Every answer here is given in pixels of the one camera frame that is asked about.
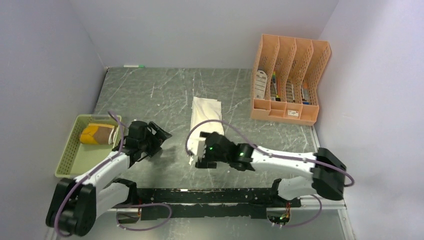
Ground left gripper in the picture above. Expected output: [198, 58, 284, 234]
[138, 121, 171, 158]

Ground white towel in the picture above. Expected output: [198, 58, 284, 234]
[187, 97, 224, 156]

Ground yellow brown bear towel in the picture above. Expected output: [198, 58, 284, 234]
[79, 123, 118, 145]

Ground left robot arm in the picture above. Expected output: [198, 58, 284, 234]
[45, 120, 172, 237]

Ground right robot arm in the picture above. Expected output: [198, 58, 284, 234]
[195, 132, 347, 207]

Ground green plastic basket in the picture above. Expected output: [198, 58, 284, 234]
[54, 114, 121, 178]

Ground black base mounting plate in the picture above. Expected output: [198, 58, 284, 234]
[135, 187, 301, 221]

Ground white green marker pen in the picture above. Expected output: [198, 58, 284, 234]
[123, 64, 145, 68]

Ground white tag in organizer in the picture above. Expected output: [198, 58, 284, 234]
[254, 69, 268, 99]

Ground small white box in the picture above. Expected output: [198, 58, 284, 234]
[287, 109, 300, 118]

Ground orange file organizer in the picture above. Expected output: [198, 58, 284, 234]
[250, 34, 331, 126]

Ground aluminium frame rails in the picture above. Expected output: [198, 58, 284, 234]
[44, 130, 357, 240]

